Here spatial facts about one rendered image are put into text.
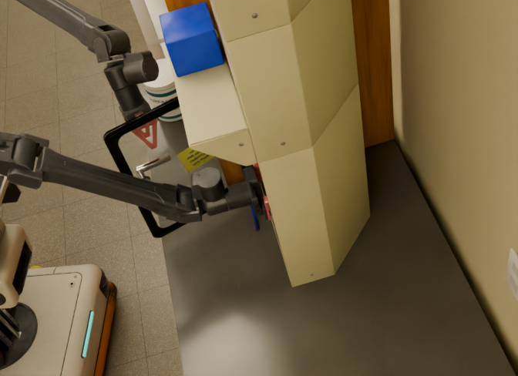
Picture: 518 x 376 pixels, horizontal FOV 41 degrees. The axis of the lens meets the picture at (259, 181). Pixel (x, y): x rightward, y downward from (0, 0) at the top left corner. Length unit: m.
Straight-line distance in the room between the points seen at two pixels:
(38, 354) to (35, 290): 0.28
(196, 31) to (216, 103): 0.15
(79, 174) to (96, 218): 1.78
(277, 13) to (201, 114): 0.29
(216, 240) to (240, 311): 0.23
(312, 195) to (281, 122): 0.23
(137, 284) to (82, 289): 0.35
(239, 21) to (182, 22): 0.30
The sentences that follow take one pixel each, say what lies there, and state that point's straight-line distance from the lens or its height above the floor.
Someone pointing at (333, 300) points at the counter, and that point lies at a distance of 1.68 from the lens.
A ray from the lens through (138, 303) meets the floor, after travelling 2.95.
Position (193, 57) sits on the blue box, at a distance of 1.38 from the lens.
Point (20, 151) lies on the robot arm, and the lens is 1.51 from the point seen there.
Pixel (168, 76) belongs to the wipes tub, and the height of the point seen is 1.09.
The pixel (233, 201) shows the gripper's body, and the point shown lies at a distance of 1.59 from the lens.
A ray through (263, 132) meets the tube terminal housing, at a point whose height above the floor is 1.49.
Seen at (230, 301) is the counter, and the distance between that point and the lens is 1.72.
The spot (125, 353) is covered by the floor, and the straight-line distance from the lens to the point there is 2.86.
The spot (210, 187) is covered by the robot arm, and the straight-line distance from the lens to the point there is 1.52.
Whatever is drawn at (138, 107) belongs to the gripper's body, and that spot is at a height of 1.34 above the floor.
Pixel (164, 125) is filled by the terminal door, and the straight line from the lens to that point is 1.58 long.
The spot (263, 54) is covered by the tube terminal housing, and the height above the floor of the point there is 1.67.
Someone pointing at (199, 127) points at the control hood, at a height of 1.51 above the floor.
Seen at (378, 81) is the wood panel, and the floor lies 1.18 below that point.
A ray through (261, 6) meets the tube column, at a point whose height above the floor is 1.76.
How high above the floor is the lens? 2.40
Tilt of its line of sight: 49 degrees down
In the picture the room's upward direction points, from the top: 16 degrees counter-clockwise
